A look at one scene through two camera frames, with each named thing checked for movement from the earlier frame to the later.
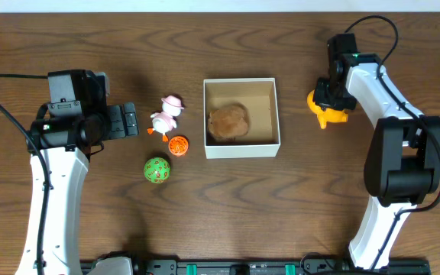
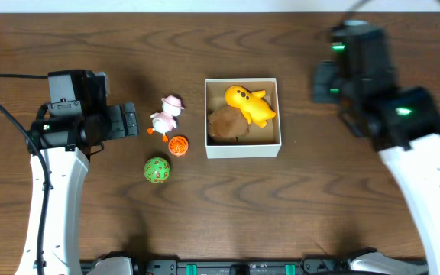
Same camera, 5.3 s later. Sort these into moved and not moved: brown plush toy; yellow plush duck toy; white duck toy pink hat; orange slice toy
Moved: yellow plush duck toy
Not moved: orange slice toy; white duck toy pink hat; brown plush toy
